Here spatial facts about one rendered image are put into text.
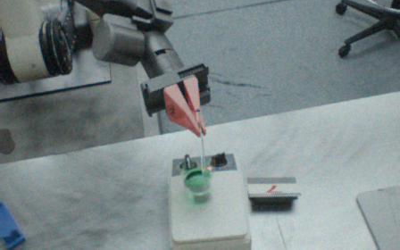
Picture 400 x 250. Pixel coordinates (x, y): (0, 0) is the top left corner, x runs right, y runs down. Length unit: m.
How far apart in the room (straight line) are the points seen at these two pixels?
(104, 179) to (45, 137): 0.65
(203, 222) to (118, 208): 0.20
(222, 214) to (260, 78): 1.40
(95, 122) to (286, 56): 1.03
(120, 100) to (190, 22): 0.93
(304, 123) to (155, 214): 0.36
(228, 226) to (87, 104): 0.95
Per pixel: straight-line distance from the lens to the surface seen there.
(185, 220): 0.76
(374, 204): 0.89
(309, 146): 0.95
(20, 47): 1.45
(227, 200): 0.77
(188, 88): 0.65
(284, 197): 0.86
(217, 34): 2.33
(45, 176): 0.98
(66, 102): 1.63
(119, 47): 0.69
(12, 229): 0.90
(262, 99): 2.02
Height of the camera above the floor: 1.51
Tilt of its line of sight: 50 degrees down
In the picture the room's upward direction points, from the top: 6 degrees counter-clockwise
